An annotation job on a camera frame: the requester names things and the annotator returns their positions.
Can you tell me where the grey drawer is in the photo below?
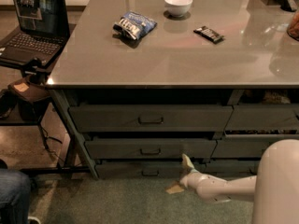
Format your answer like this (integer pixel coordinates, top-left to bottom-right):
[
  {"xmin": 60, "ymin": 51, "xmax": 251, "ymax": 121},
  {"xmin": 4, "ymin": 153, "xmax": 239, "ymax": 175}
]
[
  {"xmin": 201, "ymin": 160, "xmax": 259, "ymax": 177},
  {"xmin": 68, "ymin": 105, "xmax": 233, "ymax": 133},
  {"xmin": 226, "ymin": 105, "xmax": 299, "ymax": 131},
  {"xmin": 85, "ymin": 138, "xmax": 217, "ymax": 159},
  {"xmin": 211, "ymin": 134, "xmax": 299, "ymax": 159},
  {"xmin": 95, "ymin": 161, "xmax": 184, "ymax": 179}
]

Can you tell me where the black laptop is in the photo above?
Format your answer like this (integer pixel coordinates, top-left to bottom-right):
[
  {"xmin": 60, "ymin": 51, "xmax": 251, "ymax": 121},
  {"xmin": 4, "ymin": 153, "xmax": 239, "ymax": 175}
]
[{"xmin": 0, "ymin": 0, "xmax": 70, "ymax": 67}]

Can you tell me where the blue chip bag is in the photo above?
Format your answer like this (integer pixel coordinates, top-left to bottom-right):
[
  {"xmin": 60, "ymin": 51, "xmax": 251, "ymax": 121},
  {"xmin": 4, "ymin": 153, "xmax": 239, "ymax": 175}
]
[{"xmin": 113, "ymin": 11, "xmax": 157, "ymax": 40}]

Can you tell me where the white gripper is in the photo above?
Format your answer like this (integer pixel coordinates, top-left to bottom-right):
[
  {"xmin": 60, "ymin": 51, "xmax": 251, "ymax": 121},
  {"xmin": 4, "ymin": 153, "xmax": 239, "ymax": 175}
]
[{"xmin": 165, "ymin": 154, "xmax": 231, "ymax": 203}]

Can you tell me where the brown object at right edge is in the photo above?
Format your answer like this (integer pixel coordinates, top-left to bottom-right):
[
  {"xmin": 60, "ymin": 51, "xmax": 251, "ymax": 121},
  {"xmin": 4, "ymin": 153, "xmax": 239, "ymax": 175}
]
[{"xmin": 287, "ymin": 12, "xmax": 299, "ymax": 40}]

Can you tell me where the person leg in jeans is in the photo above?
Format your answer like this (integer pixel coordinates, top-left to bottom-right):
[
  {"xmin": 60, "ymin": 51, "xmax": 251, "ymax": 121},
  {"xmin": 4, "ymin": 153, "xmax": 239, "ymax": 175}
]
[{"xmin": 0, "ymin": 169, "xmax": 31, "ymax": 224}]

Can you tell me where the white bowl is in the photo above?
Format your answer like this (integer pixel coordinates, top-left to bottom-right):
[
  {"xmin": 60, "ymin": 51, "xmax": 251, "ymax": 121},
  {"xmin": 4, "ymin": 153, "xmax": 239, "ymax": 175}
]
[{"xmin": 164, "ymin": 0, "xmax": 193, "ymax": 17}]

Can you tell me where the black candy bar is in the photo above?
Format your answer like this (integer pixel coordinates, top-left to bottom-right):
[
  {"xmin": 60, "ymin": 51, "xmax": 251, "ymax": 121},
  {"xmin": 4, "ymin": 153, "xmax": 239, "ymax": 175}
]
[{"xmin": 193, "ymin": 26, "xmax": 224, "ymax": 44}]

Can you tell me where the black cable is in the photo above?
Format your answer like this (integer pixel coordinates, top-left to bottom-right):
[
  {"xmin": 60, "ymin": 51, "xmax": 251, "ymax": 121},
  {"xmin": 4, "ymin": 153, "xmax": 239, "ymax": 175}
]
[{"xmin": 37, "ymin": 123, "xmax": 68, "ymax": 165}]

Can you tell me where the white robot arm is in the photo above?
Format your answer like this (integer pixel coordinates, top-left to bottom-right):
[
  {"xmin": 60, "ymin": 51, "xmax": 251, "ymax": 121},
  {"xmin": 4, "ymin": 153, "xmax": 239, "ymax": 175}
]
[{"xmin": 166, "ymin": 139, "xmax": 299, "ymax": 224}]

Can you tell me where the white shoe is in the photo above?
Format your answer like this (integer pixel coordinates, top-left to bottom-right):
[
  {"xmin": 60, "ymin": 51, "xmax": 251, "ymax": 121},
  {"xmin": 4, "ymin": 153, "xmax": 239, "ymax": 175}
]
[{"xmin": 27, "ymin": 217, "xmax": 41, "ymax": 224}]

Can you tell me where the grey cabinet frame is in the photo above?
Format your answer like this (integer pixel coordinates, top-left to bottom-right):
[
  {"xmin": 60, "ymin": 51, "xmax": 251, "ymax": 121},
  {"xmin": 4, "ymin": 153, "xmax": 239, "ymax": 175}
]
[{"xmin": 52, "ymin": 89, "xmax": 299, "ymax": 178}]

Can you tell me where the black pouch with note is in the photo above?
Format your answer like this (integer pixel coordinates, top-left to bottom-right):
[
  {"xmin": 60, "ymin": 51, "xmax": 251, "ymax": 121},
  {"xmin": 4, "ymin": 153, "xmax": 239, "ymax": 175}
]
[{"xmin": 8, "ymin": 76, "xmax": 50, "ymax": 104}]

